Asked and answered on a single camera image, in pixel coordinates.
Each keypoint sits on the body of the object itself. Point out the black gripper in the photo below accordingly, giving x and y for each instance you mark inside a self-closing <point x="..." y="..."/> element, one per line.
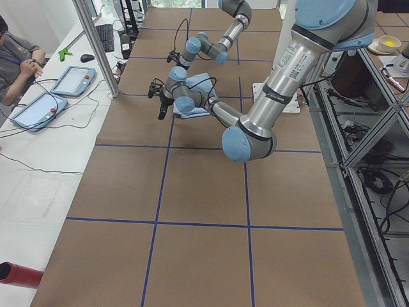
<point x="164" y="102"/>

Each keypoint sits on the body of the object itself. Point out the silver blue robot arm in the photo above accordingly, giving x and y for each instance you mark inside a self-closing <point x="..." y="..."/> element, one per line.
<point x="320" y="27"/>
<point x="217" y="51"/>

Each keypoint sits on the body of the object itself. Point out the black label box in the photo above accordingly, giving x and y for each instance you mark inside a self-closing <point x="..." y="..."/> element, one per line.
<point x="126" y="46"/>

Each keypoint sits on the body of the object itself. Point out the far blue teach pendant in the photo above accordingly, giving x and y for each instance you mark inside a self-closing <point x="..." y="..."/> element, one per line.
<point x="74" y="81"/>

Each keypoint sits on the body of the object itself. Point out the blue teach pendant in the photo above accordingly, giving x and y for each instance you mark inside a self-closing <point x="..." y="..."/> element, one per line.
<point x="40" y="112"/>
<point x="74" y="81"/>

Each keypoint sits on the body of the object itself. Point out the black computer mouse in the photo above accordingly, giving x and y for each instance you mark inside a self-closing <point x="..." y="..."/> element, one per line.
<point x="86" y="58"/>

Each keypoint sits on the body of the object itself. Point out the black keyboard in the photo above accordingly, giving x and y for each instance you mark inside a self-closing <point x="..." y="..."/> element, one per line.
<point x="106" y="36"/>

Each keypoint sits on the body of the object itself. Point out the green plastic tool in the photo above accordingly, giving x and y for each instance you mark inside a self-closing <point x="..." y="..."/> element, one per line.
<point x="63" y="53"/>

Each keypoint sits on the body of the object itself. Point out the near blue teach pendant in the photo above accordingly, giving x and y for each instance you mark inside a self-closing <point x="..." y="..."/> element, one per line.
<point x="40" y="112"/>

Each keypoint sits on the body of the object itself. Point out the seated person in grey shirt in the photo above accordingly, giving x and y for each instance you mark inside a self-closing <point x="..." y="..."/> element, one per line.
<point x="21" y="63"/>

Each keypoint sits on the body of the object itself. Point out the red cylinder bottle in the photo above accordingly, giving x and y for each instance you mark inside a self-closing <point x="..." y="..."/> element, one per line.
<point x="20" y="276"/>

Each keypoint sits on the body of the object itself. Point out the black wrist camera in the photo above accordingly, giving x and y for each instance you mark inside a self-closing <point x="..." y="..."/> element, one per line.
<point x="155" y="88"/>
<point x="173" y="56"/>

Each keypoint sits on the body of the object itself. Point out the aluminium frame post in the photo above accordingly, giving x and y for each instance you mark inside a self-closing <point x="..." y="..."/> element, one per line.
<point x="89" y="29"/>

